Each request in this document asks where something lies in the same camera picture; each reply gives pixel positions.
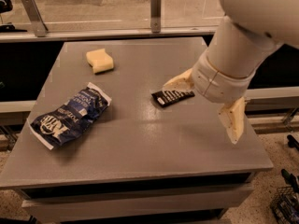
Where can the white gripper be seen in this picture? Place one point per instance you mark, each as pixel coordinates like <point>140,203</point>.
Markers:
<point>218,83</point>

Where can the black rxbar chocolate wrapper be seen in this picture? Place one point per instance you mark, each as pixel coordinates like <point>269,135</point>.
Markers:
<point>167,98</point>

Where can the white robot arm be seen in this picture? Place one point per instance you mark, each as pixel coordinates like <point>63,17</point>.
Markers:
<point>249,32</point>

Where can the blue potato chip bag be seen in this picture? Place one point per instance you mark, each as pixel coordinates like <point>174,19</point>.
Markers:
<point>72,119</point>

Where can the grey table drawer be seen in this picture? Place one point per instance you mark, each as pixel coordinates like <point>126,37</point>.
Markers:
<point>138,203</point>

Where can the yellow sponge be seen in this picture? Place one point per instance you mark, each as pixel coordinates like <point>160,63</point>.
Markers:
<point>99,60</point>

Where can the middle metal railing bracket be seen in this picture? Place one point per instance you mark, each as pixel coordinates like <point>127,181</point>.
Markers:
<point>155,16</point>

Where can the metal railing bracket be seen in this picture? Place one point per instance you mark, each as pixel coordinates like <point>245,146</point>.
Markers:
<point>39,27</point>
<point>155,16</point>

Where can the black wire basket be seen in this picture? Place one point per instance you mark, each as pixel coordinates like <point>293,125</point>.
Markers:
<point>285,206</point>

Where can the left metal railing bracket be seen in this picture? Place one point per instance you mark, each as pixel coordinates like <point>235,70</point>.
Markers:
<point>39,27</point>

